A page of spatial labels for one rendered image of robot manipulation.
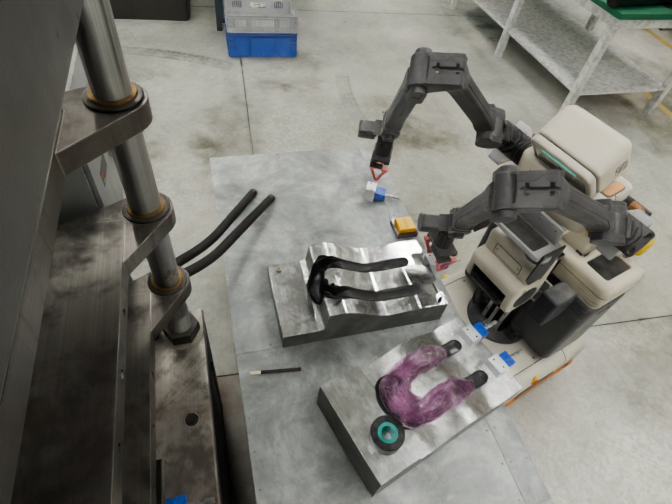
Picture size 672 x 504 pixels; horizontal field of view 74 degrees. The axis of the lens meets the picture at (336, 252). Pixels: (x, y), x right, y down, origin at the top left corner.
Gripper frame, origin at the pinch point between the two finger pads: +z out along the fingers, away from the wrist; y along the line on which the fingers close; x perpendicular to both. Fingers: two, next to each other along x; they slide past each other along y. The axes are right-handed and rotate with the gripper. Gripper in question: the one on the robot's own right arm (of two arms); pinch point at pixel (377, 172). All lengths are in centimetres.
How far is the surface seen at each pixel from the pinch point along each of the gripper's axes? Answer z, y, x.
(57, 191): -59, 93, -42
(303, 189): 12.8, 4.5, -26.2
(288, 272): 6, 49, -20
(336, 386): 1, 84, 2
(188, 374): 14, 85, -37
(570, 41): 69, -345, 153
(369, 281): 3.5, 47.4, 5.3
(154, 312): -11, 83, -43
